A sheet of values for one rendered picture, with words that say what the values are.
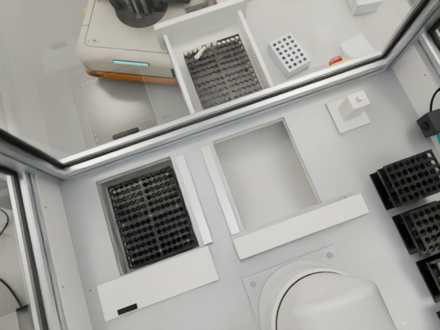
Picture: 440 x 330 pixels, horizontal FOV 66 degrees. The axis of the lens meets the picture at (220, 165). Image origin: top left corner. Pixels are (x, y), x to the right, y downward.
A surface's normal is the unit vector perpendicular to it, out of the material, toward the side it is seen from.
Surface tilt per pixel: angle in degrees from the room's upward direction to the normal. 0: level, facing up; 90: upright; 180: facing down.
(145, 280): 0
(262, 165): 0
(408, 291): 0
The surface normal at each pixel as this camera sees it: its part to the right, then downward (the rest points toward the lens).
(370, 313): 0.32, -0.36
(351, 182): -0.04, -0.25
